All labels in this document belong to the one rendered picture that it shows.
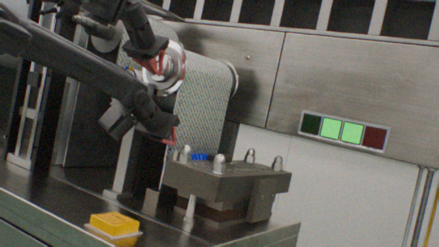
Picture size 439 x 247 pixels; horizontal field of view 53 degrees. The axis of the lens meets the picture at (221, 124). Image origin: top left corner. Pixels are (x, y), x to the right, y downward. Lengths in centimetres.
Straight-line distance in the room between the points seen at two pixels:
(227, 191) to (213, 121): 30
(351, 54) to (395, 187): 241
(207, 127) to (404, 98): 53
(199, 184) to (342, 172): 274
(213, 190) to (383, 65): 57
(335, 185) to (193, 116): 263
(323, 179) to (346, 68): 254
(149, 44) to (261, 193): 47
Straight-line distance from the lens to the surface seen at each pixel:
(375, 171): 364
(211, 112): 127
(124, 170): 118
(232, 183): 106
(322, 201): 378
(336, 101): 128
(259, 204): 117
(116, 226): 90
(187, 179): 106
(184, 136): 119
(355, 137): 125
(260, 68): 139
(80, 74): 83
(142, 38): 105
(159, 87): 117
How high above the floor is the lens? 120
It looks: 3 degrees down
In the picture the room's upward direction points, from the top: 12 degrees clockwise
